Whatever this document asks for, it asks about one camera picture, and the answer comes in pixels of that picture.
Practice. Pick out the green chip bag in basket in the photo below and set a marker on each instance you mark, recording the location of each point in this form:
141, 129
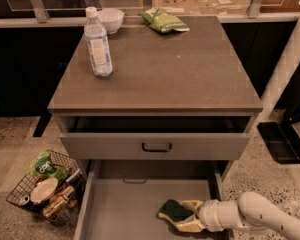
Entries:
43, 166

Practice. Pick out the clear plastic water bottle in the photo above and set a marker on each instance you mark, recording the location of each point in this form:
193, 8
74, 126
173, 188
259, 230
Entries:
97, 43

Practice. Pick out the grey top drawer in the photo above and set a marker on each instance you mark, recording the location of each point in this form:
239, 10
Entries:
156, 138

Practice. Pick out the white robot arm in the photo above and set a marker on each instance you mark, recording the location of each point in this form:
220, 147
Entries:
250, 213

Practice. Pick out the white bowl in basket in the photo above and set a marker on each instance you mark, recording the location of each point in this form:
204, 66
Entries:
44, 190

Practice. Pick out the brown snack packets in basket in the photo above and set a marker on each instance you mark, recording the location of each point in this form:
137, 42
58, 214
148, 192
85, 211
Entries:
65, 196

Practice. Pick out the silver can in basket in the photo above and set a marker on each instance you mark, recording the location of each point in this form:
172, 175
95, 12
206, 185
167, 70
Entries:
24, 201

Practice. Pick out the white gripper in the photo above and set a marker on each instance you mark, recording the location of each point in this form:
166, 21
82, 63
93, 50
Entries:
208, 214

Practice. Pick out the black wire basket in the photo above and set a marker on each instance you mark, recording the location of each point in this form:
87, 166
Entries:
29, 182

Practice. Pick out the grey drawer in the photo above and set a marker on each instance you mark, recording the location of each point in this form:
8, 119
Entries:
122, 198
156, 138

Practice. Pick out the green and yellow sponge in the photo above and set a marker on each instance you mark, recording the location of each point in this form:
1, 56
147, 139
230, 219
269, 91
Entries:
174, 212

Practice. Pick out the grey drawer cabinet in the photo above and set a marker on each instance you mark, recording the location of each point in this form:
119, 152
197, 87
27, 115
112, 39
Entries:
195, 73

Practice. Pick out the grey middle drawer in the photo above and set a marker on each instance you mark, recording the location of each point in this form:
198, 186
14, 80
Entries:
122, 198

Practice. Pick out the green snack bag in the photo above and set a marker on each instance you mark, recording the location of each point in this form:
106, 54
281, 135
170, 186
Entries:
163, 21

